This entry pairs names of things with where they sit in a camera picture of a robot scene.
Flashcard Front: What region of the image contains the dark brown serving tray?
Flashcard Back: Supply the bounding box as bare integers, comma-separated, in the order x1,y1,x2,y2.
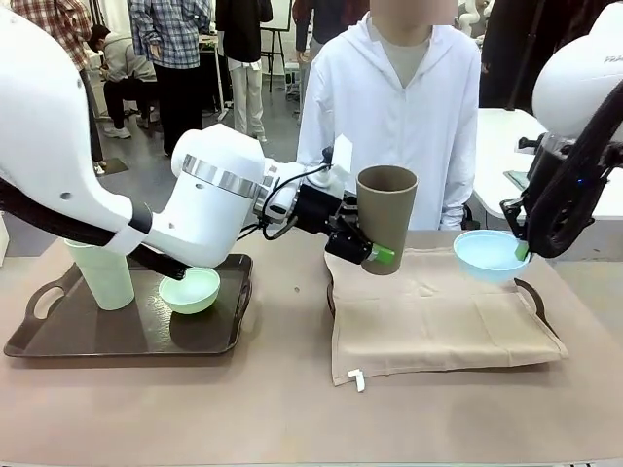
3,252,255,360

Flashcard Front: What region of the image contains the light blue bowl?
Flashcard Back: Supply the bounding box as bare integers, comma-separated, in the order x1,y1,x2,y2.
452,230,532,284

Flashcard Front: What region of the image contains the dark floor pad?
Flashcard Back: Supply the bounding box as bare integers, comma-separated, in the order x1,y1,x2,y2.
92,158,128,175

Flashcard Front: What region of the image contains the person in red plaid shirt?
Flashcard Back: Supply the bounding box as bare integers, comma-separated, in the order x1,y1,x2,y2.
26,0,106,174

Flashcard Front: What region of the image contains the brown plastic cup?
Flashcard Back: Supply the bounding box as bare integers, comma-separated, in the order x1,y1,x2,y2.
355,165,420,277

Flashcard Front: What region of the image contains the brown tray with handles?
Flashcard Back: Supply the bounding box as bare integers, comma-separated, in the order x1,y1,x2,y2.
325,277,568,371

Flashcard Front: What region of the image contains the mint green cup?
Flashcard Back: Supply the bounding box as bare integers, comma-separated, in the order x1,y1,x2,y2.
64,237,136,311

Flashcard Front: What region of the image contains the beige cloth mat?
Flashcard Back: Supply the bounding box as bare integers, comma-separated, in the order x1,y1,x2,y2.
323,245,569,388

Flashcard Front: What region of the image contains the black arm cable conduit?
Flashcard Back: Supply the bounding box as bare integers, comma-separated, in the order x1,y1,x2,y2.
528,82,623,259
0,179,191,283

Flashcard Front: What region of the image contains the person in black top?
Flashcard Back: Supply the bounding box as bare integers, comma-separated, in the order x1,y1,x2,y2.
216,0,274,142

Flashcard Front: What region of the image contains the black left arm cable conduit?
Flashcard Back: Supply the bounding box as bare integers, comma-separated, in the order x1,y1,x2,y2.
0,179,191,283

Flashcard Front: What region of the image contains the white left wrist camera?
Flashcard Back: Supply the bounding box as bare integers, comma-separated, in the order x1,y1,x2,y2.
265,164,303,225

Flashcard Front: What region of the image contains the seated person in grey hoodie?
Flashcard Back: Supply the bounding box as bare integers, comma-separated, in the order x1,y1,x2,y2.
90,23,157,140

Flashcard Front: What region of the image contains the person in blue plaid shirt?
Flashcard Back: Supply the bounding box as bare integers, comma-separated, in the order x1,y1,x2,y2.
128,0,215,157

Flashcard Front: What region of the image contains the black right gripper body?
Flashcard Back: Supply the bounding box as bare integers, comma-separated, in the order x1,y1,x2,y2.
523,145,575,205

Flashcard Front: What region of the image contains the mint green bowl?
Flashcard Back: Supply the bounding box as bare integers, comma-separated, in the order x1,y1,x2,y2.
158,267,221,316

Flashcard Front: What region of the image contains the white round knob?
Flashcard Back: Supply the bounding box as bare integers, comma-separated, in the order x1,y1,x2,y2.
311,164,342,189

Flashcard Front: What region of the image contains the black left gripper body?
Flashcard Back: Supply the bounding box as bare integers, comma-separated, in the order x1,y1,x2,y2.
294,183,345,255

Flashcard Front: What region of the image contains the person in white hooded jacket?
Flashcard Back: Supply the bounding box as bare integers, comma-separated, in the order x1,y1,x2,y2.
295,9,481,233

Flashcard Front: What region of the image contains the whiteboard on stand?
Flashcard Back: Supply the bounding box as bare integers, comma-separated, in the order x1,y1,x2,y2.
260,0,294,93

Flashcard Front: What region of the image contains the white paper tag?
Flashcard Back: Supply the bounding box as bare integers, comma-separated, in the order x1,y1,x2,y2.
333,134,354,171

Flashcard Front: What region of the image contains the white side table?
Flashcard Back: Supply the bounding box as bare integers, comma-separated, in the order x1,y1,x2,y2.
474,107,623,230

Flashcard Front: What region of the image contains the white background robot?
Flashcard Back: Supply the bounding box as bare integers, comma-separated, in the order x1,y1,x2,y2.
455,0,493,38

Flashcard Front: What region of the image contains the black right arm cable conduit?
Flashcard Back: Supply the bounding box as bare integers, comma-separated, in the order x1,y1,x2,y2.
528,82,623,259

